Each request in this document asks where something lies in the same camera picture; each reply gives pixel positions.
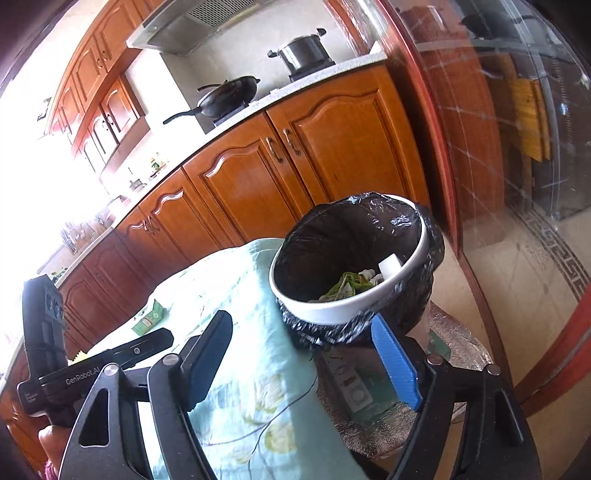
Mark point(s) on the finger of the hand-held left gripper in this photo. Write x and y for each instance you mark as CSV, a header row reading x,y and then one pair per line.
x,y
138,347

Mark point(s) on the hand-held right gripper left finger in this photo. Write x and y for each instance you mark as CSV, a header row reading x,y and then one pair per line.
x,y
207,360

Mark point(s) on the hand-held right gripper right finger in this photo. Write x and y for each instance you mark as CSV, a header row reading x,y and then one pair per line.
x,y
397,364

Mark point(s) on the silver green snack wrapper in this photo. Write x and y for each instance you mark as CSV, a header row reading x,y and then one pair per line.
x,y
360,392

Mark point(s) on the white trash bin black bag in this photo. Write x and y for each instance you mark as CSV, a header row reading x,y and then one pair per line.
x,y
323,314

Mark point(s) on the green pouch white cap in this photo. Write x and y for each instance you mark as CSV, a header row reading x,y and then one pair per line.
x,y
344,284

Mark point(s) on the white tissue pack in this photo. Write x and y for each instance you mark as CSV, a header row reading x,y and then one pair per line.
x,y
391,266

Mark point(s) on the person's left hand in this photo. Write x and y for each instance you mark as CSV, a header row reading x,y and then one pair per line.
x,y
53,443

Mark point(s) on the green carton box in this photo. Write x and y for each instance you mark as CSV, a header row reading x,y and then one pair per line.
x,y
150,318

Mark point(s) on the floral light blue cloth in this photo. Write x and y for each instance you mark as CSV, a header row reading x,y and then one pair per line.
x,y
258,369

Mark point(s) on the kitchen utensil rack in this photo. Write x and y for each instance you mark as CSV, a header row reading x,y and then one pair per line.
x,y
78,235

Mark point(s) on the small metal teapot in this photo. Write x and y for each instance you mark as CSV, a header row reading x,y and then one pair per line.
x,y
137,183

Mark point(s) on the green seasoning bottle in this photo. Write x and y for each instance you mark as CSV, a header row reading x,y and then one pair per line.
x,y
158,166

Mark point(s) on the wooden kitchen cabinet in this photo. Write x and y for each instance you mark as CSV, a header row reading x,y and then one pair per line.
x,y
332,138

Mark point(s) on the black wok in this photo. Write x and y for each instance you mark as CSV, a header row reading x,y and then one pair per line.
x,y
226,94

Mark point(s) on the white speckled countertop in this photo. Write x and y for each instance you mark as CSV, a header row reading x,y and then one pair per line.
x,y
355,59

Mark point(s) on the steel cooking pot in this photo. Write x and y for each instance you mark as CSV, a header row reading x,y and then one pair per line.
x,y
300,50

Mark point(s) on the steel range hood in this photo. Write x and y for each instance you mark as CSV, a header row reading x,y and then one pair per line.
x,y
198,27

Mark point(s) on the glass door red frame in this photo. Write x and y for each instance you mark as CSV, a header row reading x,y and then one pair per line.
x,y
508,138

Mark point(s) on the wooden wall cabinet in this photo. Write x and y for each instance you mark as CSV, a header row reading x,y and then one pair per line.
x,y
92,69

